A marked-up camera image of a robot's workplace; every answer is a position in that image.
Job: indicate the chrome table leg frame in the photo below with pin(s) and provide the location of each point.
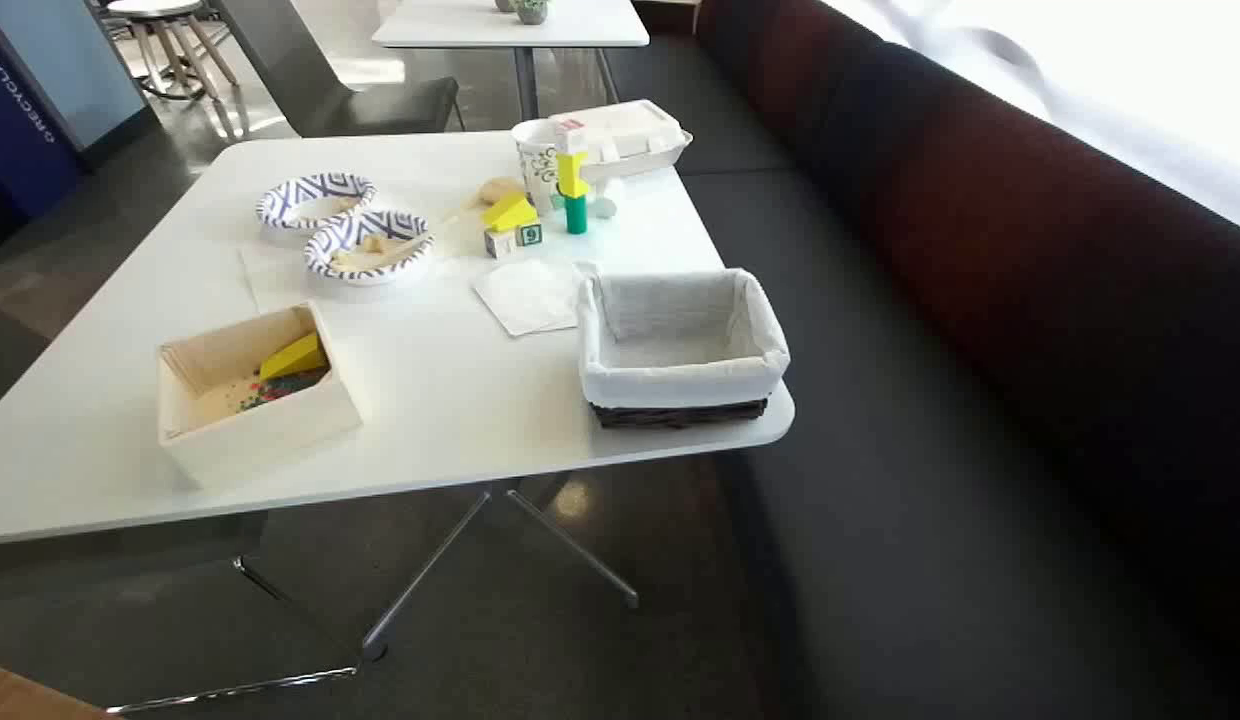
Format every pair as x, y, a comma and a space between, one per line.
575, 546

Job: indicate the yellow roofed toy house block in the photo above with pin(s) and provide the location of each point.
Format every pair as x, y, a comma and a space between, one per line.
510, 218

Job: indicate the brown basket with white liner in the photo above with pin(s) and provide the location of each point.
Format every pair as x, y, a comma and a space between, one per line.
681, 382

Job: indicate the blue patterned paper bowl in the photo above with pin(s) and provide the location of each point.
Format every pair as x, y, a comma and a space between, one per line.
366, 266
293, 200

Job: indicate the printed paper cup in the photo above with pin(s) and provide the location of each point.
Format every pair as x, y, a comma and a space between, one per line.
541, 166

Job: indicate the white side table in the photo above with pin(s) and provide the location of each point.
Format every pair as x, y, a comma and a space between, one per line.
512, 25

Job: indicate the dark chair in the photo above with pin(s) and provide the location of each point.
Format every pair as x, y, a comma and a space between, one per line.
380, 105

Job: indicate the blue panel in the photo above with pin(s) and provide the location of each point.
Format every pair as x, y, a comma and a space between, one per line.
34, 82

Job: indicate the chrome stool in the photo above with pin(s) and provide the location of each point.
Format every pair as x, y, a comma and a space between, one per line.
153, 10

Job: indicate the brown wooden board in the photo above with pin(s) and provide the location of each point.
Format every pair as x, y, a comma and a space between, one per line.
21, 693

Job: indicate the small clear plastic cup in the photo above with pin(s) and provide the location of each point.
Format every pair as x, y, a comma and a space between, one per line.
601, 207

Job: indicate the dark upholstered bench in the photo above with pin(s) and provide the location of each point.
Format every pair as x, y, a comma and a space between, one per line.
981, 400

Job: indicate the white paper napkin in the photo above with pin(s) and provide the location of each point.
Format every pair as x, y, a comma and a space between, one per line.
524, 299

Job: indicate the yellow bottle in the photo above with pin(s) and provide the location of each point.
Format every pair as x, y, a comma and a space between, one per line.
575, 210

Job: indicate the white takeaway pack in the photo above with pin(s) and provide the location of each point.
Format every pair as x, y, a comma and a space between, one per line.
623, 133

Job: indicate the tan wooden toy piece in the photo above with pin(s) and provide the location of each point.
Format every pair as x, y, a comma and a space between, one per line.
498, 191

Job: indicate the light wooden box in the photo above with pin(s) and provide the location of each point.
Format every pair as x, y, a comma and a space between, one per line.
260, 442

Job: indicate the green cup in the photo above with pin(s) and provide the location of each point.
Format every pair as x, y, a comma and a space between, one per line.
529, 10

